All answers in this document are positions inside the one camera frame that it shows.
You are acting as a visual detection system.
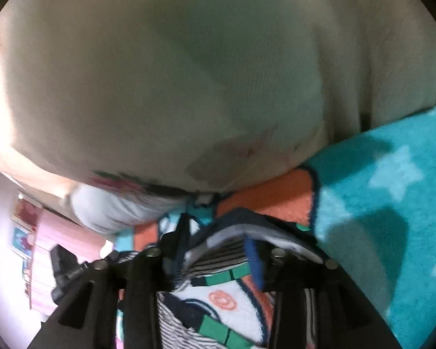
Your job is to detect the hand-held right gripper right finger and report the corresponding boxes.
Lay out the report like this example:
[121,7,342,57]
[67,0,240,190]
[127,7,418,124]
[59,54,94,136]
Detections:
[244,239,405,349]

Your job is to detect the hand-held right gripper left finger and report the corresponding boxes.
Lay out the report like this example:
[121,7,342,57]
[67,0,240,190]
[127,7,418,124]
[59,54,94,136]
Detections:
[27,214,199,349]

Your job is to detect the striped pants with green patches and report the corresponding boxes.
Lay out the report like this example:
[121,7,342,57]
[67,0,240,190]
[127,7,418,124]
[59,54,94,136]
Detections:
[156,209,324,349]

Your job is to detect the grey cloth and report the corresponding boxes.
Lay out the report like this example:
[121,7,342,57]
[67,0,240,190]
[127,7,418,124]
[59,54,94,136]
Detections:
[67,184,190,235]

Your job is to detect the black object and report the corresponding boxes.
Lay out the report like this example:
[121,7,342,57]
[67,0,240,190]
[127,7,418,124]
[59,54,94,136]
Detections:
[50,244,95,303]

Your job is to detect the pink cabinet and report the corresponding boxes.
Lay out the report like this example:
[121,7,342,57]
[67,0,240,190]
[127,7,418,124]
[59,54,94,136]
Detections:
[25,210,114,310]

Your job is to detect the teal star printed blanket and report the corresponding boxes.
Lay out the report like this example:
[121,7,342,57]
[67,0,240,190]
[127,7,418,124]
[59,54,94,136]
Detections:
[114,98,436,349]

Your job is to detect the cream knit sweater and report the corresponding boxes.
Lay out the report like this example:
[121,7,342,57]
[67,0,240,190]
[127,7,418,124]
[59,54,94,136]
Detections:
[0,0,436,204]

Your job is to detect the blue wall poster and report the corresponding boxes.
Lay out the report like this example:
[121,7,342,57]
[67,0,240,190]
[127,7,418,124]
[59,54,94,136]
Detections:
[10,225,34,260]

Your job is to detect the red wall poster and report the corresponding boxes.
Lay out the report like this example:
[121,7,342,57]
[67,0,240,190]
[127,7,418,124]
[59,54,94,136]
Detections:
[10,198,40,233]

